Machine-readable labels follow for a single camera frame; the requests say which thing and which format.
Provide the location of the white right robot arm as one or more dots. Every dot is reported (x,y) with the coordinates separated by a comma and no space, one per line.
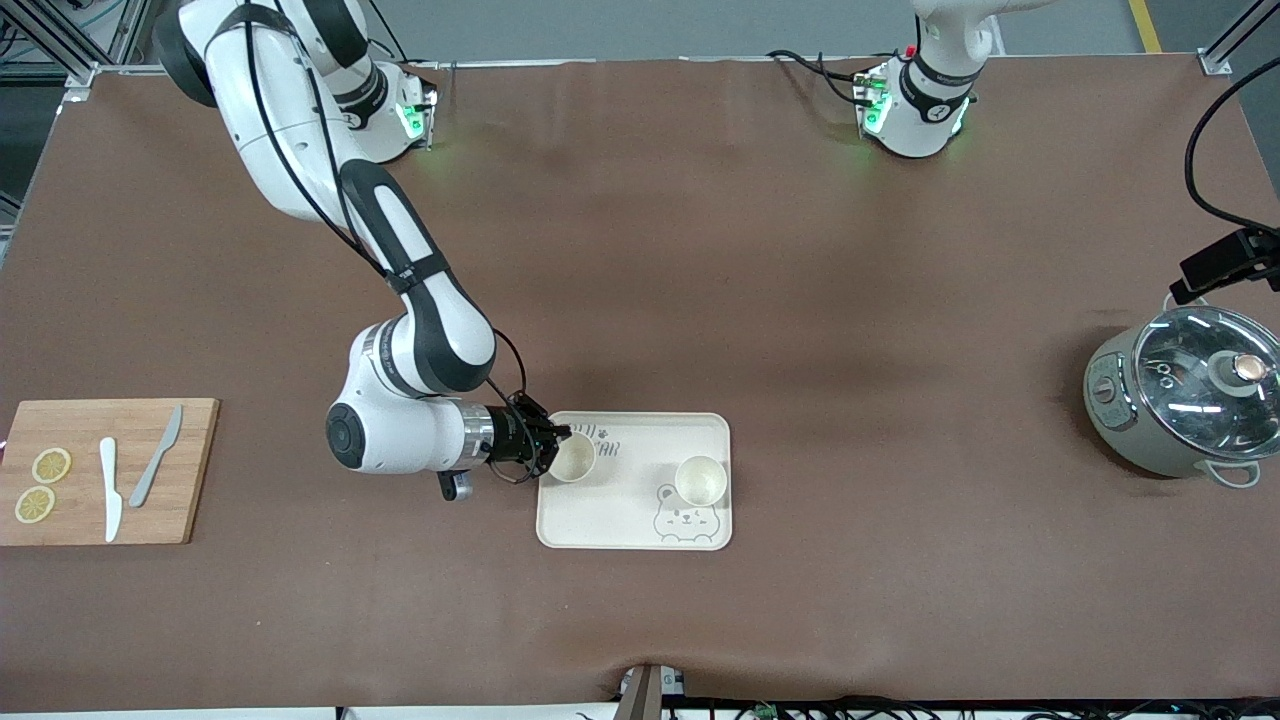
(400,440)

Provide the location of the aluminium frame post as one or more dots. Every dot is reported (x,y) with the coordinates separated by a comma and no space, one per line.
(1215,62)
(72,72)

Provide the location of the yellow lemon slice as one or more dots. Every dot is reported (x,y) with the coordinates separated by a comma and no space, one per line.
(51,465)
(35,505)

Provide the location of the white IKEA cup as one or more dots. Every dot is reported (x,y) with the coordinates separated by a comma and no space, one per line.
(575,460)
(700,480)

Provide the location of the glass pot lid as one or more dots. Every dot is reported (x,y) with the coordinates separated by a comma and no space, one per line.
(1190,385)

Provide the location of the grey plastic knife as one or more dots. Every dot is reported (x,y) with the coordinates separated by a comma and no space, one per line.
(155,460)

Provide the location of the white plastic knife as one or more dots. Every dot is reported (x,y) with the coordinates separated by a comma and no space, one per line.
(110,490)

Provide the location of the wooden cutting board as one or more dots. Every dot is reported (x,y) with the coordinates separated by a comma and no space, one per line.
(75,520)

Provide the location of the table edge clamp bracket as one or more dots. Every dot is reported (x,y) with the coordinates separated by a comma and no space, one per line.
(645,695)

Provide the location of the green electric cooking pot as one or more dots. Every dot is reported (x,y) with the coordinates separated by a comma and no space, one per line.
(1120,420)

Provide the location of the cream bear print tray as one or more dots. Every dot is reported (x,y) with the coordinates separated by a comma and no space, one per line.
(630,520)

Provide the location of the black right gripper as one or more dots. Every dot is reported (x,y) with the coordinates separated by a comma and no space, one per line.
(511,436)

